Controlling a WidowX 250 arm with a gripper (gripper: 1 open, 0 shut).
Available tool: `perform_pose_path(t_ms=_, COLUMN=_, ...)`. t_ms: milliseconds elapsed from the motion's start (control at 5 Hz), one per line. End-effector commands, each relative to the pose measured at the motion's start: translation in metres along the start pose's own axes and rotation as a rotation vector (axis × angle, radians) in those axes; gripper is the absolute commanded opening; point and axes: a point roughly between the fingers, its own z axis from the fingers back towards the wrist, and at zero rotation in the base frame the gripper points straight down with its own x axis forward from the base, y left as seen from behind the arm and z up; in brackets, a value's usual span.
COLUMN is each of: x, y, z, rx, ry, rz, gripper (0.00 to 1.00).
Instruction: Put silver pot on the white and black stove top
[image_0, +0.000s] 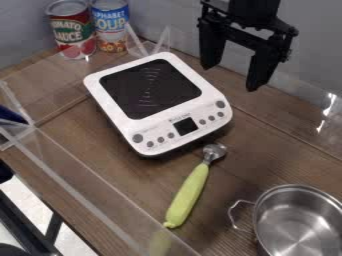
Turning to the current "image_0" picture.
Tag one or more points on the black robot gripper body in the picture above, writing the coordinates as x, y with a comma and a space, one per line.
250, 22

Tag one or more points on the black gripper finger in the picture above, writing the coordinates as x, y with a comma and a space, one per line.
269, 55
211, 43

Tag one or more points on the silver steel pot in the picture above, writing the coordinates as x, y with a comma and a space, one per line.
297, 222

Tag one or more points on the white and black induction stove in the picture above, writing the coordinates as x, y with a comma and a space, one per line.
160, 104

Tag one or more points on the alphabet soup can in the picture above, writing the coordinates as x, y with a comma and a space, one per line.
111, 15

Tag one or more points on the tomato sauce can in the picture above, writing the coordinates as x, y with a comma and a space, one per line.
72, 28

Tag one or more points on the dark blue object at edge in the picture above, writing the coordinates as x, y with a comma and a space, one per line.
8, 115

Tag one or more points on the clear acrylic barrier panel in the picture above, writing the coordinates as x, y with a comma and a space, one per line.
123, 188

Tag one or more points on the green handled ice cream scoop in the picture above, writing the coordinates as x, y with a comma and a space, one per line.
188, 193

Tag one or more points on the black metal table frame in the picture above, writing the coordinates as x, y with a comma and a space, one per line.
20, 237

